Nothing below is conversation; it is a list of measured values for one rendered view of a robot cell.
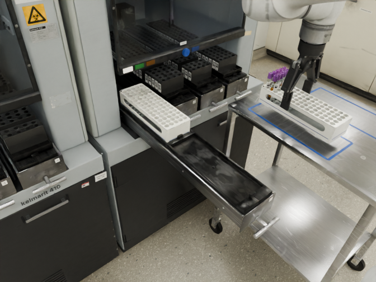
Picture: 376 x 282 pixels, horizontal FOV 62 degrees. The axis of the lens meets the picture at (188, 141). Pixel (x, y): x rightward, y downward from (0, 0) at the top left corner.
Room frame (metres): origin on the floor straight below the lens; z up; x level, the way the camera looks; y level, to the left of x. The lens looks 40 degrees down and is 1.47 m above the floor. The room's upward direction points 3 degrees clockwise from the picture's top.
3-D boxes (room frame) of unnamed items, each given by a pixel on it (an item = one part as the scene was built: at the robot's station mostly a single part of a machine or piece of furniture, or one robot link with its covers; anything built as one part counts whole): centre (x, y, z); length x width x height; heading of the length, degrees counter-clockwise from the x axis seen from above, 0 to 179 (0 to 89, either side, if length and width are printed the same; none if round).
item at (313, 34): (0.93, -0.36, 1.14); 0.09 x 0.09 x 0.06
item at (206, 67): (1.19, -0.04, 0.85); 0.12 x 0.02 x 0.06; 131
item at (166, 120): (0.92, 0.13, 0.83); 0.30 x 0.10 x 0.06; 41
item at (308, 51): (0.93, -0.36, 1.07); 0.08 x 0.07 x 0.09; 129
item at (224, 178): (0.79, 0.01, 0.78); 0.73 x 0.14 x 0.09; 41
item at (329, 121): (0.90, -0.38, 0.89); 0.30 x 0.10 x 0.06; 39
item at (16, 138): (0.73, 0.49, 0.85); 0.12 x 0.02 x 0.06; 132
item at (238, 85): (1.47, 0.00, 0.78); 0.73 x 0.14 x 0.09; 41
